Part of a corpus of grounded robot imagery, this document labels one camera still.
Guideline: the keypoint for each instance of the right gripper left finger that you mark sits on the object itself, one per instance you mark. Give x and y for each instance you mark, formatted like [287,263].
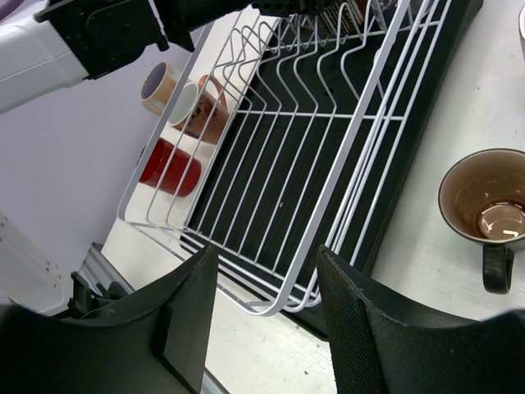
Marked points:
[154,340]

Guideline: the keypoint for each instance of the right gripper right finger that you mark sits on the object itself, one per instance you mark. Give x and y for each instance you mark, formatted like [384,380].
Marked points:
[384,342]

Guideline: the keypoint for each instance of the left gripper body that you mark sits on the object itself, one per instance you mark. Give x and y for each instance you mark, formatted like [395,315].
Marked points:
[285,8]

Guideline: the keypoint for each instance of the brown striped mug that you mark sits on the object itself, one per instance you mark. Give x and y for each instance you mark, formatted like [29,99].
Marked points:
[343,18]

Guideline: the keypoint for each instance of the pink floral mug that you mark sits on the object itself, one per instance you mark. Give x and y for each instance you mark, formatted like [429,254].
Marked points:
[201,110]

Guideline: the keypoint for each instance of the light pink mug dark interior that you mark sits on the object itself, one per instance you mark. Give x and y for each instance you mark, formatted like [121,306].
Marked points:
[158,87]

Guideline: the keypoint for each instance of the red mug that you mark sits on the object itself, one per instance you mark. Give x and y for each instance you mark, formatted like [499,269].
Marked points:
[181,172]

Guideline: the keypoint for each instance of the black tumbler cup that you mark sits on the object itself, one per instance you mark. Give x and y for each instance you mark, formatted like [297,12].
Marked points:
[481,198]

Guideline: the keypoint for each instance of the white faceted mug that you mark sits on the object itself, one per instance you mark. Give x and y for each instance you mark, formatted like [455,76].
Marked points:
[521,29]

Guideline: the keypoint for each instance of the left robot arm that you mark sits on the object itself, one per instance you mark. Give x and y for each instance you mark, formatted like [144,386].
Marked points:
[51,45]

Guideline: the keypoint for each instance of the black drip tray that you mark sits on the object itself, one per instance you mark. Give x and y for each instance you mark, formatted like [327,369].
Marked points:
[328,172]

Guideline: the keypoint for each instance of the aluminium mounting rail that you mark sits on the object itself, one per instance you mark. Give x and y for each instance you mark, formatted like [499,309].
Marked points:
[100,273]

